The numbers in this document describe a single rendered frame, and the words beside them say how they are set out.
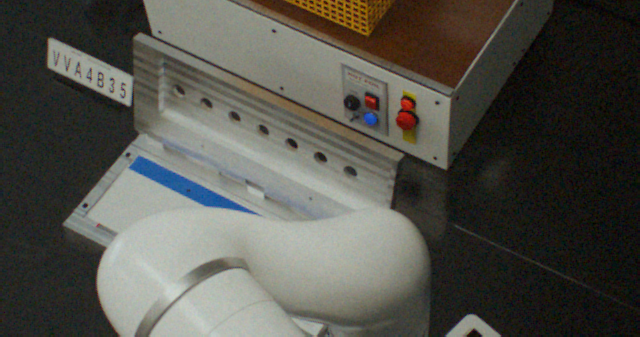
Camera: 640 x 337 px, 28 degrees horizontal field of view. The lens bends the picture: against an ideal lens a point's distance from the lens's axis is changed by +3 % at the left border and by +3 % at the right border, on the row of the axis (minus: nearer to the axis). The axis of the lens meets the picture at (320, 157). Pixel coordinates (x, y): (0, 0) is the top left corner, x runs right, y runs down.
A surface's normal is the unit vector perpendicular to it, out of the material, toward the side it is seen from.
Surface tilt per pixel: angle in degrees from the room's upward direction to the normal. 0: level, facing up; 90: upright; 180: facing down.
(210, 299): 6
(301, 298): 79
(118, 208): 0
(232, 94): 74
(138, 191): 0
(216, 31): 90
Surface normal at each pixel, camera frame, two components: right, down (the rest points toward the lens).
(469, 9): -0.06, -0.56
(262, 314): 0.41, -0.74
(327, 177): -0.51, 0.54
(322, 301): -0.18, 0.68
